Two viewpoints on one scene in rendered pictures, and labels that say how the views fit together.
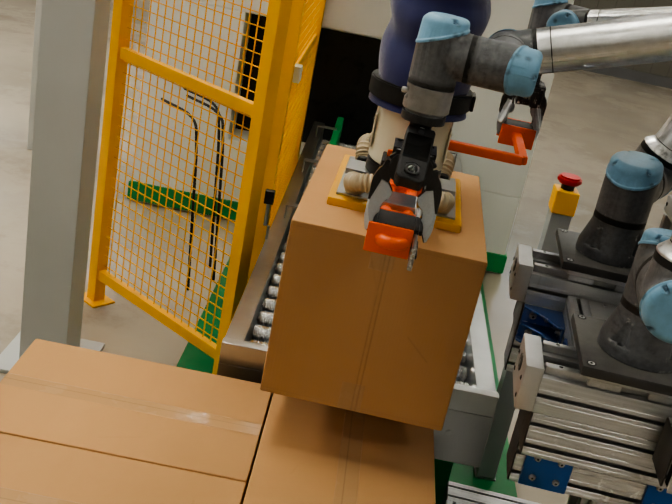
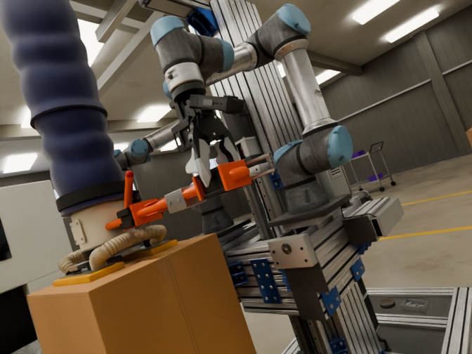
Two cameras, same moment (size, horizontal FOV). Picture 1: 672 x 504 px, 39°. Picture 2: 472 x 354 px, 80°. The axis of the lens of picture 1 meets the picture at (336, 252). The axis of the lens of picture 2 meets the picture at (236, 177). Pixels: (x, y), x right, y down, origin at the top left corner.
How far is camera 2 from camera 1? 1.29 m
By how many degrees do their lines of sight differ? 56
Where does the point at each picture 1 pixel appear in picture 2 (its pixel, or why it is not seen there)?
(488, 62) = (210, 41)
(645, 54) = (238, 63)
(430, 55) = (179, 38)
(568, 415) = (326, 250)
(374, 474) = not seen: outside the picture
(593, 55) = not seen: hidden behind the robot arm
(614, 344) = (310, 202)
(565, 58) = not seen: hidden behind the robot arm
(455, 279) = (209, 253)
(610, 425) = (336, 241)
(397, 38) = (68, 163)
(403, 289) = (190, 282)
